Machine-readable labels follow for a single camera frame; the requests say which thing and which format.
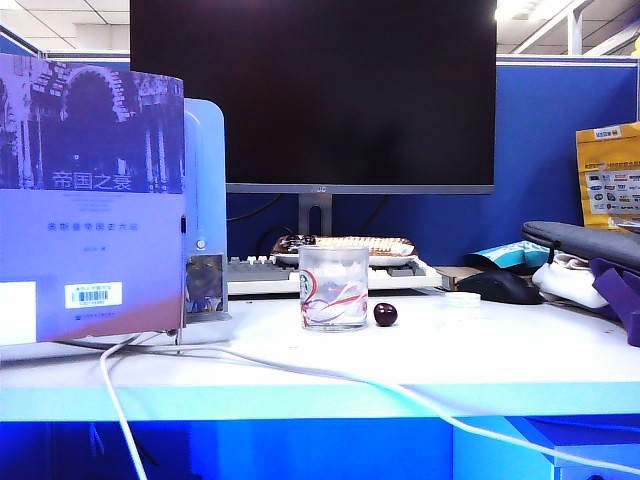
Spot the dark chocolate cake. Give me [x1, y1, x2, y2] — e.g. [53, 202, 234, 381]
[269, 233, 317, 255]

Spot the white cloth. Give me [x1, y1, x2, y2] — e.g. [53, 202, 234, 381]
[530, 253, 609, 309]

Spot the blue metal bookend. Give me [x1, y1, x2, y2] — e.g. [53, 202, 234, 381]
[177, 97, 233, 346]

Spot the striped toasted bread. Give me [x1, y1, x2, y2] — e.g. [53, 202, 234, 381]
[313, 234, 415, 256]

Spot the black computer mouse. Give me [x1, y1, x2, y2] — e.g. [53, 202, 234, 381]
[457, 269, 546, 305]

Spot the dark red cherry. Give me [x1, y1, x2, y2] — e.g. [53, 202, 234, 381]
[373, 302, 399, 329]

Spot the yellow printed bag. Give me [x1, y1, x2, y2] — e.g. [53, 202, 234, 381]
[574, 121, 640, 231]

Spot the blue snack packet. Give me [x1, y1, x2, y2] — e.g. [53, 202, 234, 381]
[464, 239, 551, 269]

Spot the grey laptop sleeve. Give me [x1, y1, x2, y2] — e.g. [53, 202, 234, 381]
[522, 220, 640, 277]

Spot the white grey keyboard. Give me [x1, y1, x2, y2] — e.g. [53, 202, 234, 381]
[227, 253, 444, 296]

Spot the printed drinking glass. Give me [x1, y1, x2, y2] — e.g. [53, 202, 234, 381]
[298, 244, 370, 332]

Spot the white plate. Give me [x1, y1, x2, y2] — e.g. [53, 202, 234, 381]
[272, 251, 418, 269]

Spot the purple cloth bag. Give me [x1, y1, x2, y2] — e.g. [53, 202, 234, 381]
[589, 255, 640, 347]

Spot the purple cover book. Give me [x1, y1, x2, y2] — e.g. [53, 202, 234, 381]
[0, 52, 187, 347]

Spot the black computer monitor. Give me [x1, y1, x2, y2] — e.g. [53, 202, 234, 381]
[129, 0, 498, 195]

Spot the white cable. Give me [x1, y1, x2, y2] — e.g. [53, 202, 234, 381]
[98, 330, 177, 480]
[47, 338, 640, 476]

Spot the grey monitor stand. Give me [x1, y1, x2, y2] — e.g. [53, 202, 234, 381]
[298, 193, 333, 239]

